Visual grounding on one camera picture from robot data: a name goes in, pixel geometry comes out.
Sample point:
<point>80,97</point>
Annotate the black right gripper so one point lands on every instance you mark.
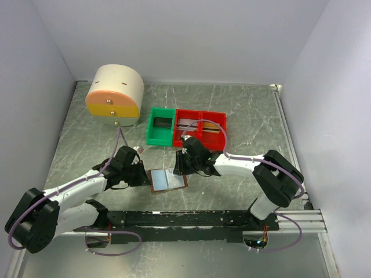
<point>179,169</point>

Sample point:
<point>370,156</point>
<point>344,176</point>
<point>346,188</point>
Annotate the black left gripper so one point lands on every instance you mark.
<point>142,179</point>

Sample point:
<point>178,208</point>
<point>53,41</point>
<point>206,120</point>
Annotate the brown leather card holder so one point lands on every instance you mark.
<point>163,180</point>

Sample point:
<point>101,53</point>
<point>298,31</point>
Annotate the black VIP card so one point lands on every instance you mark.
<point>161,122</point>

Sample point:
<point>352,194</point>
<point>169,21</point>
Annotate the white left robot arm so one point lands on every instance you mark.
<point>40,216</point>

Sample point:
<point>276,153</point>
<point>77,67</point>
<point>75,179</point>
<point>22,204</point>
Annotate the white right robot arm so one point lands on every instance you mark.
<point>279,180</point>

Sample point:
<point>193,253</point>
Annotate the gold card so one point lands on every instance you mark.
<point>210,127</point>

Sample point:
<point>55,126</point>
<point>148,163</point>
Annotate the silver white card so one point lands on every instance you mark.
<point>187,124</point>

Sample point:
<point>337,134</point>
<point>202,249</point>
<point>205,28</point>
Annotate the red right plastic bin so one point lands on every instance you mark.
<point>214,142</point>

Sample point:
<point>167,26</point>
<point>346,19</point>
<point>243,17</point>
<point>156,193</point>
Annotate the red plastic bin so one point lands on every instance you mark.
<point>214,142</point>
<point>185,114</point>

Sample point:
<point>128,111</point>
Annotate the red middle plastic bin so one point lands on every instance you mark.
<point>185,114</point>

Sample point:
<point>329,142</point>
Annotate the green plastic bin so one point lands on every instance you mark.
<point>160,136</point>

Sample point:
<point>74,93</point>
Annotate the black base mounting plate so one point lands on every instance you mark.
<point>172,226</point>

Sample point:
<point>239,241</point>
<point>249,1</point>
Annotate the round mini drawer cabinet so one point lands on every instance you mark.
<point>115,95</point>

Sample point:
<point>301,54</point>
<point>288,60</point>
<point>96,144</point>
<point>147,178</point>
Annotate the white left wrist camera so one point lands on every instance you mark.
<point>139,149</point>

